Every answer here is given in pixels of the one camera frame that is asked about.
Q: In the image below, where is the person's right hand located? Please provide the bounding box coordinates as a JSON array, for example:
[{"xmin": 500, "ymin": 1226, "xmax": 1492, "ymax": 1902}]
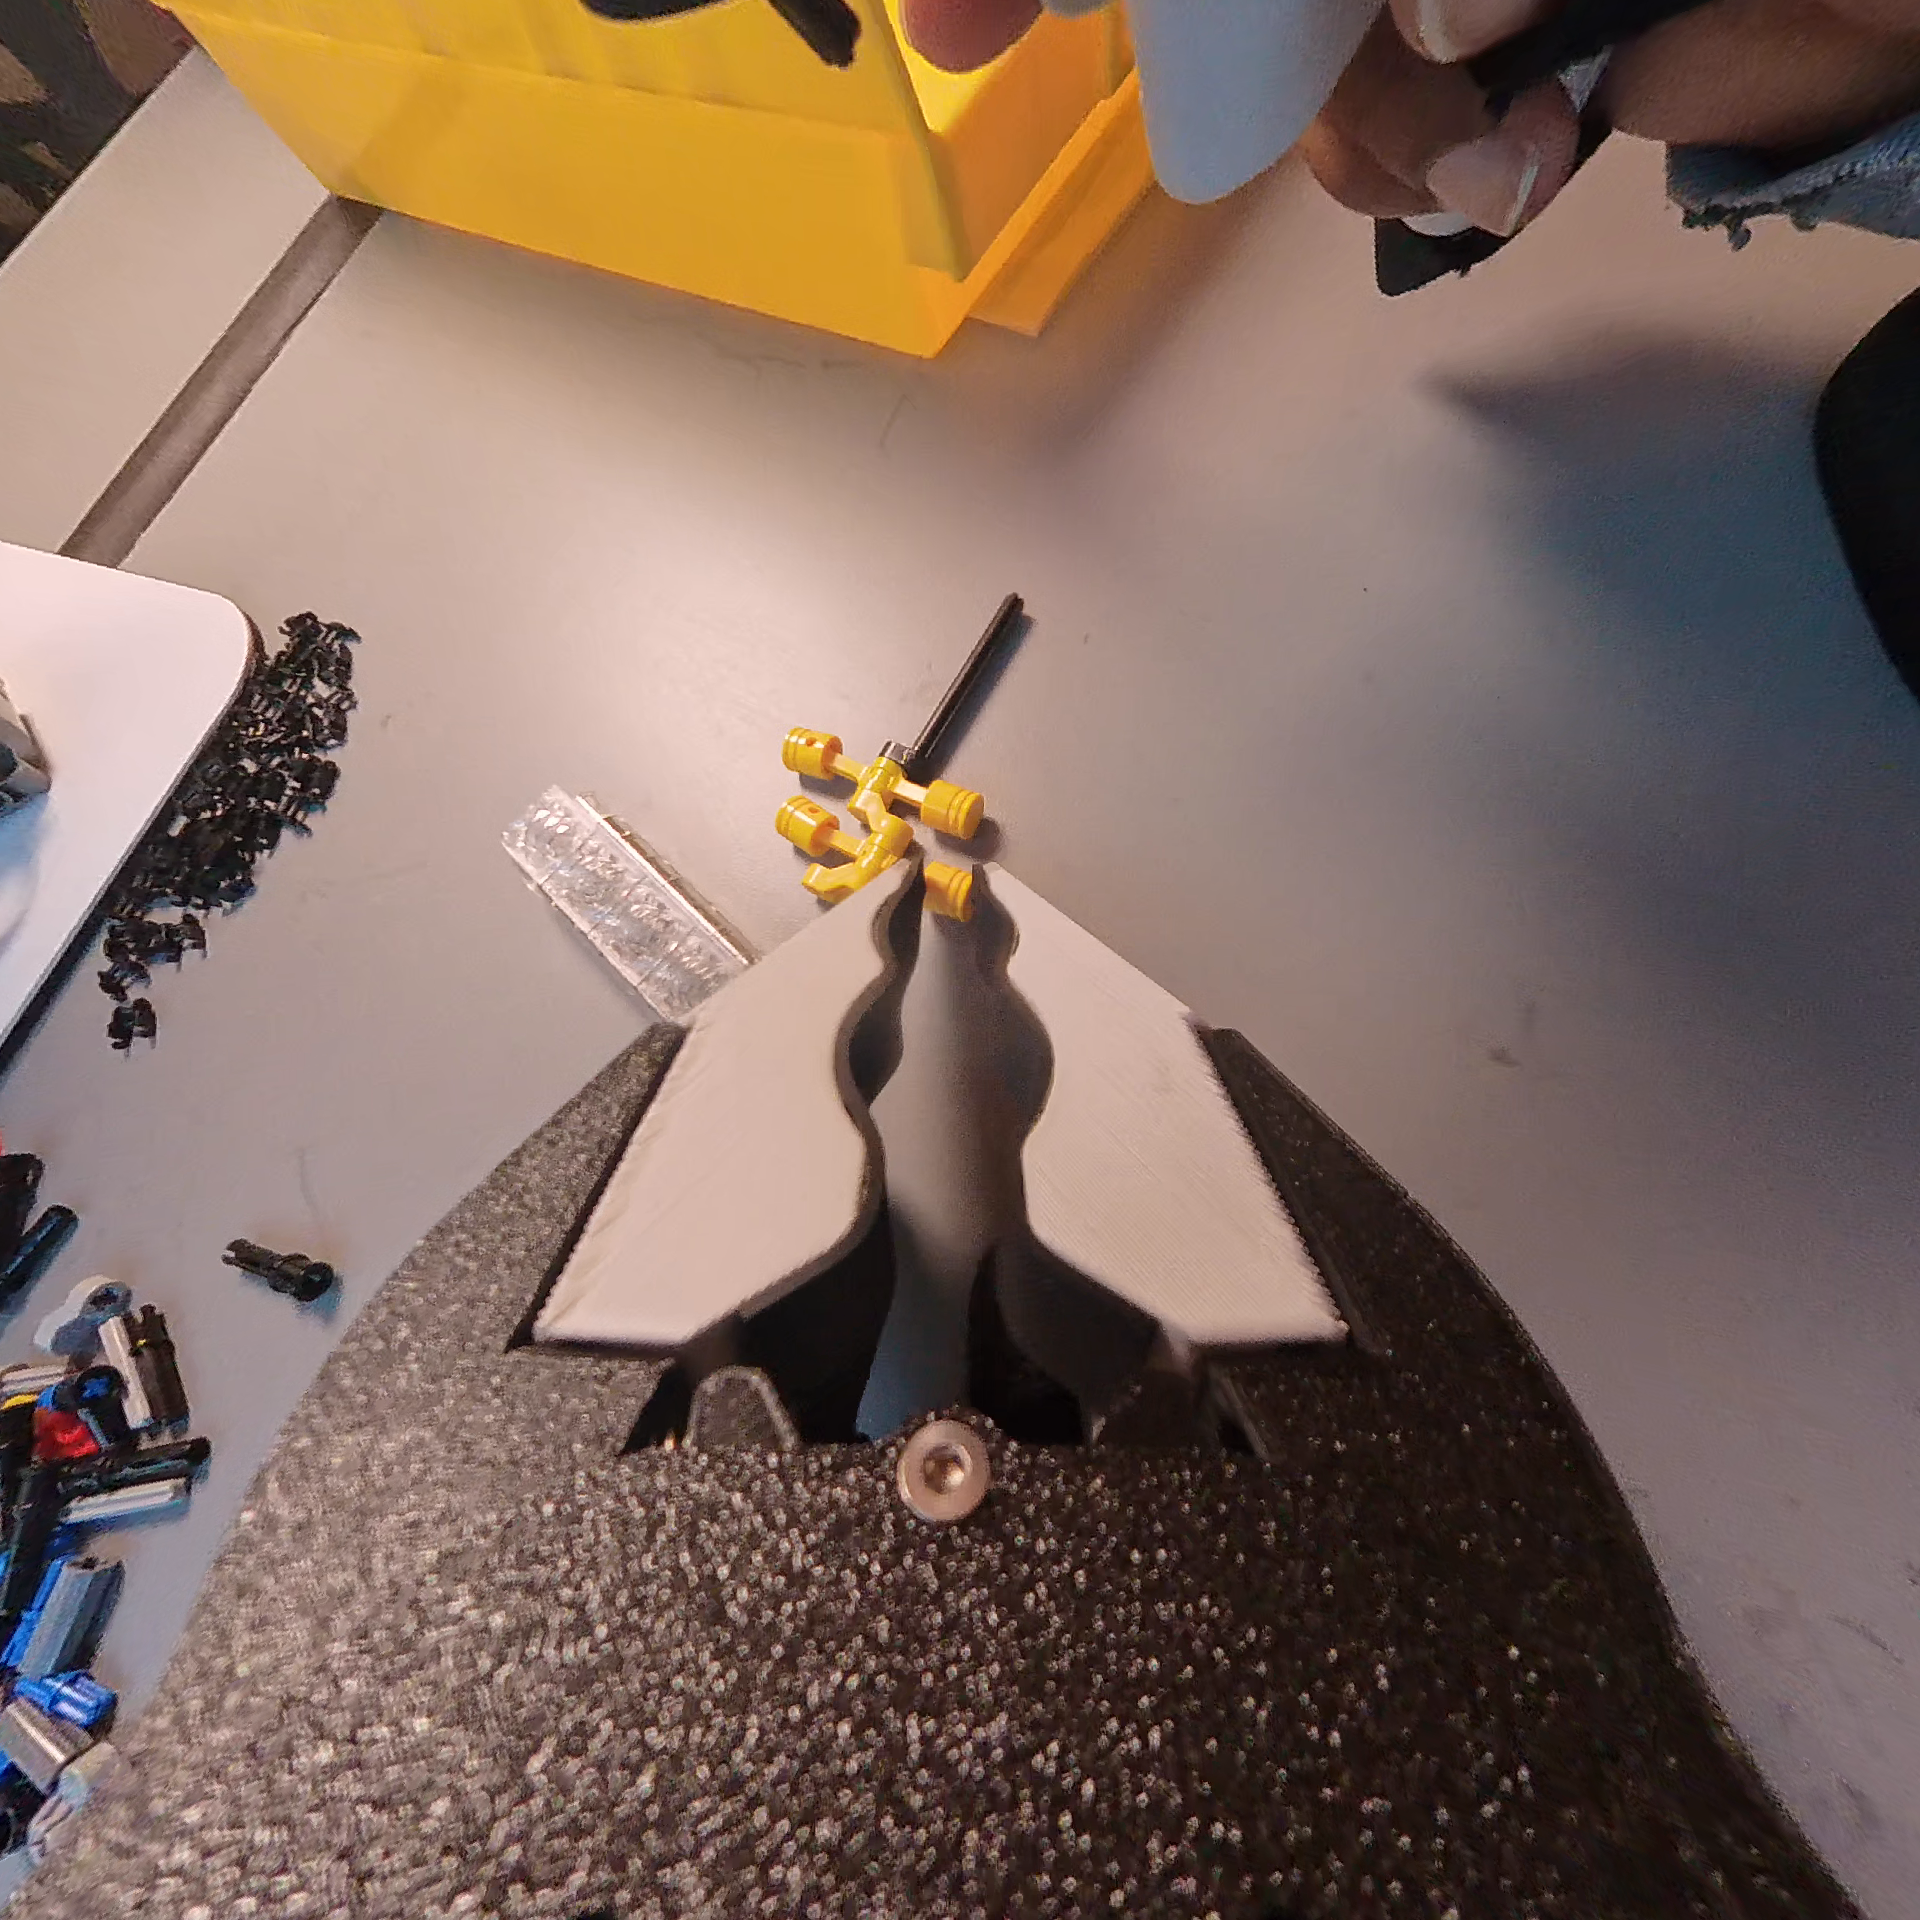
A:
[{"xmin": 903, "ymin": 0, "xmax": 1920, "ymax": 238}]

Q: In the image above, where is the black connector pin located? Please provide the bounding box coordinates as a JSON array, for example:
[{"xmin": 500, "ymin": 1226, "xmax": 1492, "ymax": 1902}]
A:
[{"xmin": 222, "ymin": 1236, "xmax": 342, "ymax": 1306}]

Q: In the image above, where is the clear cylinder block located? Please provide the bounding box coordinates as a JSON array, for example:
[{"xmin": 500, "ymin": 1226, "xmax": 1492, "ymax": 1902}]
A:
[{"xmin": 498, "ymin": 784, "xmax": 756, "ymax": 1010}]

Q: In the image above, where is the grey desk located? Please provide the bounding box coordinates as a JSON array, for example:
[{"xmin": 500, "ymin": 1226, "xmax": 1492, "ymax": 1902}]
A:
[{"xmin": 0, "ymin": 45, "xmax": 1920, "ymax": 1877}]

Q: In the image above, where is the pile of black pins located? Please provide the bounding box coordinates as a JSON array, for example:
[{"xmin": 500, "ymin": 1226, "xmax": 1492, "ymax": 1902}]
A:
[{"xmin": 94, "ymin": 611, "xmax": 363, "ymax": 1053}]

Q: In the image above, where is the pile of mixed small bricks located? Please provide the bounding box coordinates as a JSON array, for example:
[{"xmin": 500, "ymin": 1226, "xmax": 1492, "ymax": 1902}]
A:
[{"xmin": 0, "ymin": 1152, "xmax": 214, "ymax": 1846}]

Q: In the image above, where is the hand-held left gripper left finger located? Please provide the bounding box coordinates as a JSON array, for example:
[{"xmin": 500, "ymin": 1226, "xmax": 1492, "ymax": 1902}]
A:
[{"xmin": 529, "ymin": 861, "xmax": 929, "ymax": 1445}]

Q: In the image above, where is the yellow plastic bin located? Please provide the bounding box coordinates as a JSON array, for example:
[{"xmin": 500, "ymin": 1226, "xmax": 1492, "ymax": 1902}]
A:
[{"xmin": 159, "ymin": 0, "xmax": 1156, "ymax": 360}]

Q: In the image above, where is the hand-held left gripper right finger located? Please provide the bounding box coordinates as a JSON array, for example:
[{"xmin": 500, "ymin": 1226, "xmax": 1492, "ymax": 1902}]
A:
[{"xmin": 967, "ymin": 861, "xmax": 1353, "ymax": 1445}]

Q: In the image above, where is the white book stand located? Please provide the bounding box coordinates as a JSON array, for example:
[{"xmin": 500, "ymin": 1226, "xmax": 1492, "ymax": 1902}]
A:
[{"xmin": 0, "ymin": 544, "xmax": 255, "ymax": 1037}]

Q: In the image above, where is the black axle with yellow pistons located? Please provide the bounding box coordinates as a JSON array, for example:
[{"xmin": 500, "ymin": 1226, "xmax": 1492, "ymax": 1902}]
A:
[{"xmin": 775, "ymin": 593, "xmax": 1028, "ymax": 922}]

